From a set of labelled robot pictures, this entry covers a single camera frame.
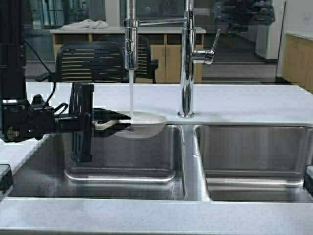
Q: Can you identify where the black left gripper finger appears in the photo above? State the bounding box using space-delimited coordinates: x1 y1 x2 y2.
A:
93 122 131 134
92 108 131 123

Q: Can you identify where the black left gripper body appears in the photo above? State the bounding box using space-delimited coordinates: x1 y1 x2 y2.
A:
55 82 94 162

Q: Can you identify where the white frying pan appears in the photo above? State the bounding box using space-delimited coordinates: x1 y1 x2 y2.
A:
93 110 168 140

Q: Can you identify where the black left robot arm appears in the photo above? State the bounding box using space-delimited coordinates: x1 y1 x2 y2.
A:
0 0 131 163

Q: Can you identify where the black mesh office chair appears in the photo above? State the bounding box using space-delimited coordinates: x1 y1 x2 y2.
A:
35 34 159 84

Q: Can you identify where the black left base corner block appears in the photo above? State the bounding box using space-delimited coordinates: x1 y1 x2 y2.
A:
0 164 13 199

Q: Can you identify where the white crumpled cloth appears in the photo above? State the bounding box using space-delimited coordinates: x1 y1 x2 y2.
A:
62 19 109 29

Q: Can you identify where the chrome pull-down kitchen faucet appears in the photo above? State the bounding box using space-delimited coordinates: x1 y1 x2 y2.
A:
124 0 221 118

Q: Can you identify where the stainless steel double sink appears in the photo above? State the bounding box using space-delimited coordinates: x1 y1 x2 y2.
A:
10 124 313 203

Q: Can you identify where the wooden shelf counter unit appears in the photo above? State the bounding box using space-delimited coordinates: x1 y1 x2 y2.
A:
49 26 207 84

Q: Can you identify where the wooden cabinet at right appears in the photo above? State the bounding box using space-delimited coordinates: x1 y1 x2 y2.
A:
283 32 313 93

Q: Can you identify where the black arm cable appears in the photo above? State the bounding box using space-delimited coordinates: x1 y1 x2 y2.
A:
23 39 69 116

